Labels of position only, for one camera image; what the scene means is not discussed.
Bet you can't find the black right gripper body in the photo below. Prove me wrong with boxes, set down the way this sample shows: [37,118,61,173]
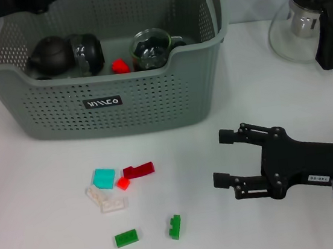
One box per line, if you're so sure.
[255,119,333,202]

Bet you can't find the large red toy brick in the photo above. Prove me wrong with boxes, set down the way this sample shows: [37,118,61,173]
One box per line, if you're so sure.
[110,57,131,75]

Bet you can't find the small red toy brick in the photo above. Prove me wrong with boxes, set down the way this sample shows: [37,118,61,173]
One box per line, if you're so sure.
[115,176,132,192]

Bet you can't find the glass carafe black handle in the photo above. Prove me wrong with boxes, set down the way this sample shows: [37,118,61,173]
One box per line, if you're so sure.
[263,0,333,78]

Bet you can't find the teal square toy plate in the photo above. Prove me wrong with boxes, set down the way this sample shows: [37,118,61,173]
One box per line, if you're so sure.
[91,166,118,192]

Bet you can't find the dark red toy brick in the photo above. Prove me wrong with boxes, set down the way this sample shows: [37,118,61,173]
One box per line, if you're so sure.
[122,161,156,181]

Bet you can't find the grey perforated storage basket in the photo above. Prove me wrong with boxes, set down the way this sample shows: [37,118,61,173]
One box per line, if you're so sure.
[0,0,243,151]

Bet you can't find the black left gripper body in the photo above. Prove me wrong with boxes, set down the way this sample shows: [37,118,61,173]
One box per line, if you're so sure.
[0,0,72,26]

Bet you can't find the green stepped toy brick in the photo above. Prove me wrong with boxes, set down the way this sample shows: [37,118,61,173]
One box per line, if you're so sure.
[165,213,183,241]

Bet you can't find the green rectangular toy brick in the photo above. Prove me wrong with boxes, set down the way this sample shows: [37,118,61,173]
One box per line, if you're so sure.
[113,228,140,248]

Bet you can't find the black clay teapot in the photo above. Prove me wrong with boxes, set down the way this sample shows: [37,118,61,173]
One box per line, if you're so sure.
[24,33,76,79]

